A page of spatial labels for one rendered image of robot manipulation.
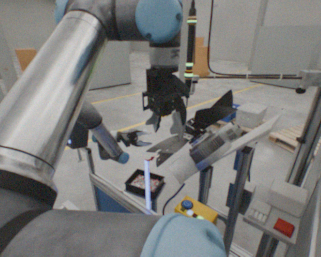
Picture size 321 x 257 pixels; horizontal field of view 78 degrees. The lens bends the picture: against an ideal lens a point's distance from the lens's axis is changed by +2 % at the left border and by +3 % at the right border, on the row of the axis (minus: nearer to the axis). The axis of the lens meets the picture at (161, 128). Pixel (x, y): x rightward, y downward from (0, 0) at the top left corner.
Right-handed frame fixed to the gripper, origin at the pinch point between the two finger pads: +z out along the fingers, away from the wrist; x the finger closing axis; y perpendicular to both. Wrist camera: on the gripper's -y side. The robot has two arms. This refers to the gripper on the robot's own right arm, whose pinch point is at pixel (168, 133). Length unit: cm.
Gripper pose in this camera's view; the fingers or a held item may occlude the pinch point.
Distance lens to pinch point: 59.6
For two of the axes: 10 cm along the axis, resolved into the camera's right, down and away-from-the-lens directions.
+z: 0.1, 8.9, 4.5
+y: -6.3, 3.5, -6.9
